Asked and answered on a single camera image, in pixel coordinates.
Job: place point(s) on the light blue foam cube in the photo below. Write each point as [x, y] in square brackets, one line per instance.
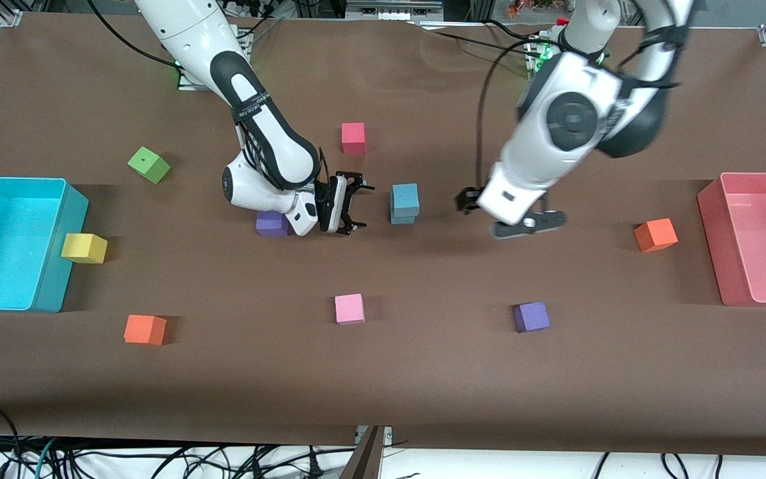
[401, 219]
[405, 197]

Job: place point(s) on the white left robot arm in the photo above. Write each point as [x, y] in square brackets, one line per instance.
[529, 173]

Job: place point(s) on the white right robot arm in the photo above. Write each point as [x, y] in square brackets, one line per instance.
[190, 33]

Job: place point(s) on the red foam cube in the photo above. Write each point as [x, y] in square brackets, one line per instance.
[353, 135]

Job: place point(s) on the purple foam cube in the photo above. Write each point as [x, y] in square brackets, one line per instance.
[270, 227]
[530, 316]

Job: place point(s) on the pink foam cube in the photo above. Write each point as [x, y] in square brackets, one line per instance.
[349, 308]

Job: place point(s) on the brown table cover sheet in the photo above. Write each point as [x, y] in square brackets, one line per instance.
[383, 386]

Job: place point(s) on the silver background device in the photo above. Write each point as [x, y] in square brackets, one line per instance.
[389, 10]

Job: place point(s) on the green foam cube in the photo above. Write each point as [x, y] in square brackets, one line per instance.
[147, 163]

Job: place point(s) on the orange foam cube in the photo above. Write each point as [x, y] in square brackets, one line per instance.
[142, 328]
[655, 234]

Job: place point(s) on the yellow foam cube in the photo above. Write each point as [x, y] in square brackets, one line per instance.
[80, 246]

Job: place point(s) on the pink plastic bin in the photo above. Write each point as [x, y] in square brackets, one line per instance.
[762, 253]

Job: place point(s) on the aluminium table edge bracket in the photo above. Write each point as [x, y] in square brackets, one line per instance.
[388, 436]

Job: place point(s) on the dark metal post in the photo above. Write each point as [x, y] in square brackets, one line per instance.
[363, 462]

